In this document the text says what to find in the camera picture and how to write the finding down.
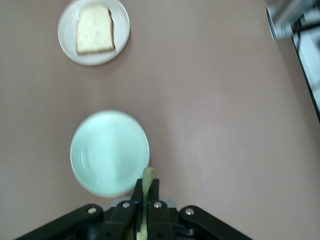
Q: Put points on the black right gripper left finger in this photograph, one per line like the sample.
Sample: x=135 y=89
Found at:
x=105 y=225

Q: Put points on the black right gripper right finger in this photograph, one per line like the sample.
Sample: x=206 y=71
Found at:
x=180 y=225

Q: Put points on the green lettuce leaf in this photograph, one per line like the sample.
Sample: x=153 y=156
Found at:
x=148 y=175

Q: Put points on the brown bread slice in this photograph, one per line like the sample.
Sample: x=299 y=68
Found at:
x=95 y=31

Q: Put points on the mint green plate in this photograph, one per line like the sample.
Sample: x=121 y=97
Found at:
x=107 y=152

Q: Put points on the beige plate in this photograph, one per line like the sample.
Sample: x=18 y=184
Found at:
x=67 y=30

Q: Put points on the aluminium camera mount post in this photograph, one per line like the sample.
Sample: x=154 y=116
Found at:
x=287 y=20

